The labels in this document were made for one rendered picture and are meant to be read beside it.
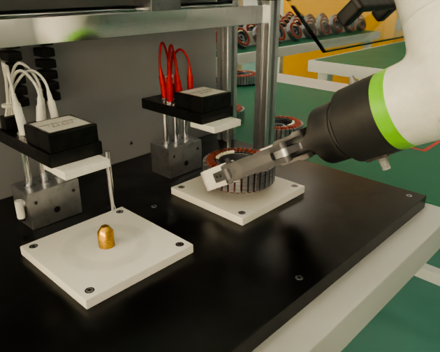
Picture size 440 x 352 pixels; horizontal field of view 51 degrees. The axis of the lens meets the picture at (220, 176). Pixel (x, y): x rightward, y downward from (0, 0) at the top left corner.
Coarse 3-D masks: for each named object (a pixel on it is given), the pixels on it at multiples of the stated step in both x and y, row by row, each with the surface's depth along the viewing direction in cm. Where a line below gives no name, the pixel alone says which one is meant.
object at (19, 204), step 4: (16, 200) 61; (20, 200) 61; (16, 204) 60; (20, 204) 60; (24, 204) 61; (16, 208) 61; (20, 208) 61; (16, 212) 61; (20, 212) 61; (24, 212) 61; (20, 216) 61; (24, 216) 61; (20, 220) 61; (24, 220) 62
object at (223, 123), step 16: (160, 96) 79; (176, 96) 72; (192, 96) 69; (208, 96) 69; (224, 96) 71; (160, 112) 75; (176, 112) 72; (192, 112) 70; (208, 112) 69; (224, 112) 72; (176, 128) 79; (208, 128) 69; (224, 128) 70
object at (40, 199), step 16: (48, 176) 65; (16, 192) 62; (32, 192) 60; (48, 192) 62; (64, 192) 64; (32, 208) 61; (48, 208) 63; (64, 208) 64; (80, 208) 66; (32, 224) 62; (48, 224) 63
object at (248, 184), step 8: (216, 152) 72; (224, 152) 73; (232, 152) 73; (240, 152) 74; (248, 152) 73; (208, 160) 70; (216, 160) 70; (224, 160) 73; (208, 168) 68; (272, 168) 68; (248, 176) 66; (256, 176) 66; (264, 176) 67; (272, 176) 69; (232, 184) 66; (240, 184) 66; (248, 184) 67; (256, 184) 67; (264, 184) 67; (232, 192) 67; (248, 192) 67
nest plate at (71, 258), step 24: (120, 216) 63; (48, 240) 57; (72, 240) 57; (96, 240) 57; (120, 240) 57; (144, 240) 57; (168, 240) 57; (48, 264) 52; (72, 264) 52; (96, 264) 52; (120, 264) 52; (144, 264) 52; (168, 264) 54; (72, 288) 48; (96, 288) 48; (120, 288) 50
